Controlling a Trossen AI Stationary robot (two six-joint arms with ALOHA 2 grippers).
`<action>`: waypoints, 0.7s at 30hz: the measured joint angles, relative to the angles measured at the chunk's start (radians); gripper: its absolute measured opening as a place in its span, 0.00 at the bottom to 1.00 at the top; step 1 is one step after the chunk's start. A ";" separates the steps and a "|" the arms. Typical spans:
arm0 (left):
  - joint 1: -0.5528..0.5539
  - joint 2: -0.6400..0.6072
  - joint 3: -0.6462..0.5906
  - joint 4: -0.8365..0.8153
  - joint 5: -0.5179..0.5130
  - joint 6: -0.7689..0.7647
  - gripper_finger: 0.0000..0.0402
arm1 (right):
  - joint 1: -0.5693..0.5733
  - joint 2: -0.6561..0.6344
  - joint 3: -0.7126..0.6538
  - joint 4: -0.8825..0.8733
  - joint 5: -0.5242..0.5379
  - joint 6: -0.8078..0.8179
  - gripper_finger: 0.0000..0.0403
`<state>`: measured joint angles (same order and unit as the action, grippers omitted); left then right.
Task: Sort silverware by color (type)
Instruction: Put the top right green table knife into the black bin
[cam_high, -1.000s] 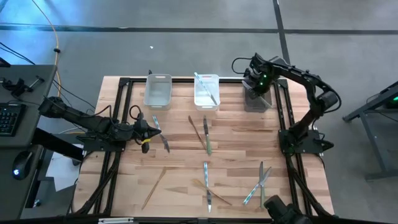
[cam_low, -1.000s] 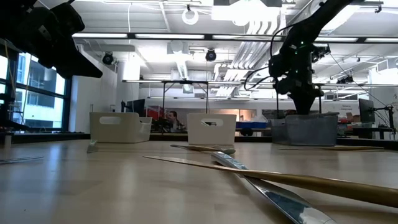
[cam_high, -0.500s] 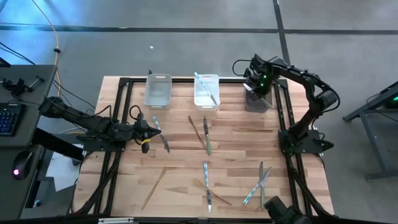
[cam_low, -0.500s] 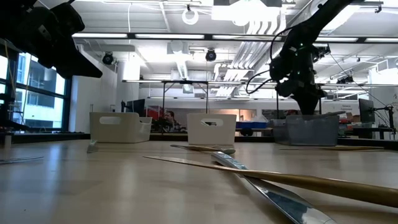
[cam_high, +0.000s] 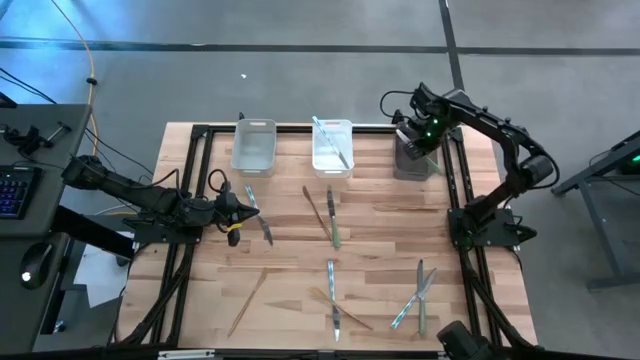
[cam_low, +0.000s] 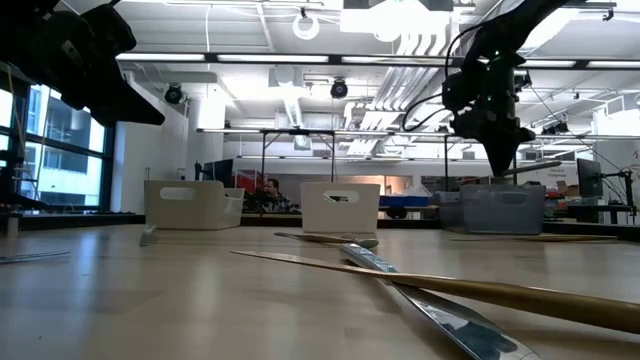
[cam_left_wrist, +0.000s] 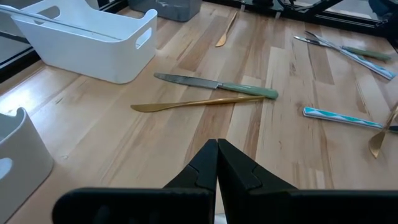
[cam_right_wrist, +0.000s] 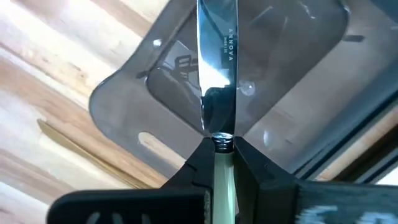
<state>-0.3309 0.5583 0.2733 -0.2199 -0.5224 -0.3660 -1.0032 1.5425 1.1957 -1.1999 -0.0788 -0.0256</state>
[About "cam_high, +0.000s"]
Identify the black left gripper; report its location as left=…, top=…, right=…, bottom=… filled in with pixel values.
left=213, top=182, right=261, bottom=247

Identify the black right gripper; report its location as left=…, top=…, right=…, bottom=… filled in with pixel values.
left=407, top=113, right=446, bottom=162

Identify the green handle cutlery piece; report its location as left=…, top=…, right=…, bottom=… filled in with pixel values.
left=396, top=128, right=445, bottom=176

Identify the teal patterned handle knife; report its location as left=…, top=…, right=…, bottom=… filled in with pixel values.
left=243, top=183, right=275, bottom=248
left=326, top=259, right=342, bottom=343

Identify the wooden chopstick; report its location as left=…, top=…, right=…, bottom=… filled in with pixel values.
left=226, top=268, right=269, bottom=340

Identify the teal patterned handle cutlery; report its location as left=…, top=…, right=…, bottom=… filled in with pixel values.
left=311, top=115, right=351, bottom=171
left=389, top=267, right=439, bottom=330

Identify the green handle table knife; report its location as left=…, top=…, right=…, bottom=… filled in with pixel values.
left=326, top=185, right=342, bottom=251
left=415, top=258, right=430, bottom=337

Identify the dark grey plastic bin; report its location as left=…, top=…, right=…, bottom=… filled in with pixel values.
left=392, top=133, right=442, bottom=182

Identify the pale grey plastic bin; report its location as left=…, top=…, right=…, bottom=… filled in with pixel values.
left=230, top=118, right=278, bottom=178

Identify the white plastic bin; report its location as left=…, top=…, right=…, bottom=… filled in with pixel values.
left=311, top=118, right=355, bottom=180

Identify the black desk foot bar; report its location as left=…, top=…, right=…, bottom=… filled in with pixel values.
left=49, top=204, right=137, bottom=260

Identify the white paper sheet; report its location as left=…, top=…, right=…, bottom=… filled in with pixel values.
left=73, top=243, right=135, bottom=310

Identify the grey office desk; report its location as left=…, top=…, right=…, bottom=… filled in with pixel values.
left=0, top=103, right=95, bottom=354

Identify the dark grey side table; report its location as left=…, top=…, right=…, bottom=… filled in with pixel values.
left=549, top=128, right=640, bottom=291

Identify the black computer mouse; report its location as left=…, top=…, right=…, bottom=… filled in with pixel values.
left=18, top=242, right=55, bottom=291

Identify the black device green light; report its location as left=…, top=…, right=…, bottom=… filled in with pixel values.
left=618, top=148, right=640, bottom=176

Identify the black computer keyboard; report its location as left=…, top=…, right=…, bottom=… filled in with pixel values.
left=0, top=165, right=44, bottom=221

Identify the black left camera cable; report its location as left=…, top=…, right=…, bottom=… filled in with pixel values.
left=206, top=168, right=232, bottom=197

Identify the black camera cable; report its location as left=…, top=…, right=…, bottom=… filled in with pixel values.
left=206, top=168, right=232, bottom=197
left=378, top=89, right=419, bottom=121

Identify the black right camera cable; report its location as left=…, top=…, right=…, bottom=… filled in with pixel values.
left=378, top=89, right=419, bottom=121

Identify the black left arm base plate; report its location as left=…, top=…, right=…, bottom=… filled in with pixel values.
left=133, top=219, right=204, bottom=246

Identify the black aluminium table frame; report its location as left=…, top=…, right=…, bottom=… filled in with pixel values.
left=115, top=123, right=540, bottom=351

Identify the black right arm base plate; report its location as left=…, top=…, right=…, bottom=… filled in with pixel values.
left=447, top=206, right=539, bottom=249

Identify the black floor cable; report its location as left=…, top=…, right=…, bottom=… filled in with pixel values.
left=84, top=127, right=156, bottom=176
left=0, top=73, right=51, bottom=102
left=0, top=66, right=59, bottom=105

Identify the silver bracket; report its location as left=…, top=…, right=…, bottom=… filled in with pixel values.
left=157, top=349, right=217, bottom=360

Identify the yellow cable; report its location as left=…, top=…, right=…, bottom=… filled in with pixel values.
left=49, top=0, right=100, bottom=146

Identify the black mount clamp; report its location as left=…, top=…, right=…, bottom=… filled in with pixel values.
left=2, top=121, right=73, bottom=157

